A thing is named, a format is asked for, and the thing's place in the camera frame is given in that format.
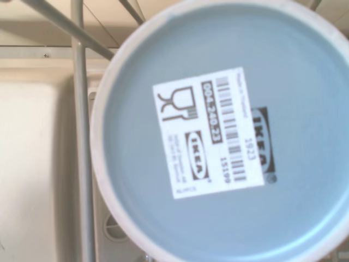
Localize grey-blue mug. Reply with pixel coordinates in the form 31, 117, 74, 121
91, 0, 349, 262

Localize wire dishwasher upper rack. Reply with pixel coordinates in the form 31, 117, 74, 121
20, 0, 153, 262

